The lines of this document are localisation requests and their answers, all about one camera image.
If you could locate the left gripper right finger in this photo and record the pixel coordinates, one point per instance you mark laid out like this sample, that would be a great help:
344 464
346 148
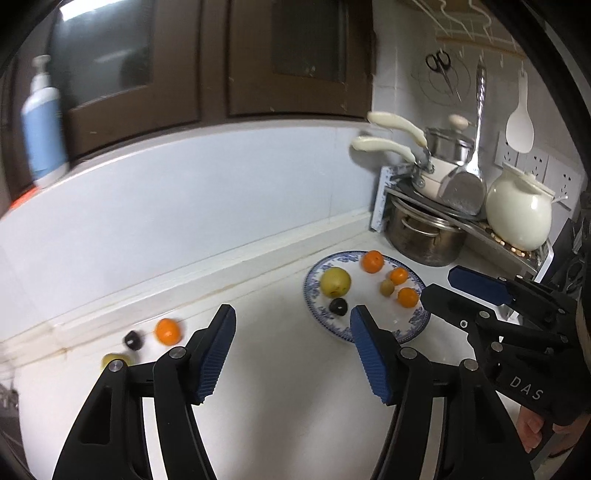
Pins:
478 440

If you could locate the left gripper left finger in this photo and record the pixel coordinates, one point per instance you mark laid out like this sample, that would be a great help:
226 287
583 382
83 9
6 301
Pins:
108 441

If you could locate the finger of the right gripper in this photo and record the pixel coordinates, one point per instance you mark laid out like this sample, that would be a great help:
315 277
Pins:
454 308
486 288

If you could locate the small orange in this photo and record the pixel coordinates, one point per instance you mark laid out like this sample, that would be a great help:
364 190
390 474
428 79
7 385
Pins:
408 297
399 276

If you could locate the brown kiwi back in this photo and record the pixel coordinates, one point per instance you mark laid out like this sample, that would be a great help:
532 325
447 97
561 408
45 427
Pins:
387 287

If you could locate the yellow pear front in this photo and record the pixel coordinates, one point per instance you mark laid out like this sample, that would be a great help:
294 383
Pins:
110 357

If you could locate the dark plum back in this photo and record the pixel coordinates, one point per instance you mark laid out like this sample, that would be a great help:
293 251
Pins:
133 341

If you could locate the dark plum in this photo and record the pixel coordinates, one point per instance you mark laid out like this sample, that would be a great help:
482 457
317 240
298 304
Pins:
339 307
133 341

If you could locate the large orange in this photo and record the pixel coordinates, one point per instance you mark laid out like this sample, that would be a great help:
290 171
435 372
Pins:
373 261

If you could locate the dark plum front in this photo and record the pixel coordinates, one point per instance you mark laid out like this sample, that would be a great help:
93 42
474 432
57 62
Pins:
339 307

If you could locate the green pear back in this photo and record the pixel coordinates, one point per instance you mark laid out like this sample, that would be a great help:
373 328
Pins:
335 282

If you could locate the person's right hand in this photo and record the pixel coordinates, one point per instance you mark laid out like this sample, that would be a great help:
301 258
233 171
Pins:
529 427

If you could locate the blue white oval plate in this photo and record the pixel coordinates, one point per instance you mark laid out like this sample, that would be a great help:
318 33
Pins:
406 324

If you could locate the steel stock pot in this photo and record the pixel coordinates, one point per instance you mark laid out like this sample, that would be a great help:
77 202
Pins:
422 236

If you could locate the white ceramic jar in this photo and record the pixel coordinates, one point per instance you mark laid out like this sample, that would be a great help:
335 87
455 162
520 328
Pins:
519 209

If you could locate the steel spatula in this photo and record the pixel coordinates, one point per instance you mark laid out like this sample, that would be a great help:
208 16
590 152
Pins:
464 189

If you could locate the white rice paddle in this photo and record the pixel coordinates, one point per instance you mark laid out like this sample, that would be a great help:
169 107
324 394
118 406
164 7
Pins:
520 132

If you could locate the black scissors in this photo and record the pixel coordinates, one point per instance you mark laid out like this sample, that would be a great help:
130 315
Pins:
440 62

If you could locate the blue soap pump bottle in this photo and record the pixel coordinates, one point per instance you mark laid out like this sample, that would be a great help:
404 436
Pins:
42 128

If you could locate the cream handle saucepan lower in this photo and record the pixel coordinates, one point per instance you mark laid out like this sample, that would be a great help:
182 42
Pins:
428 172

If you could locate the cream handle saucepan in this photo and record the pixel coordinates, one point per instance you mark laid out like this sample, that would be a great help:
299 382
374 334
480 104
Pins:
448 144
428 172

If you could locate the cream handle saucepan upper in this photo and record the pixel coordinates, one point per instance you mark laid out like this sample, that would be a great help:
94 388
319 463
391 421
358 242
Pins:
448 144

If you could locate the white wire wall rack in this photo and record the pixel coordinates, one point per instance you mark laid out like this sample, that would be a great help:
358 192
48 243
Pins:
467 23

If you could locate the dark wooden window frame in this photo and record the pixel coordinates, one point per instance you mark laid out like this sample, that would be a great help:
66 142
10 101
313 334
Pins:
130 69

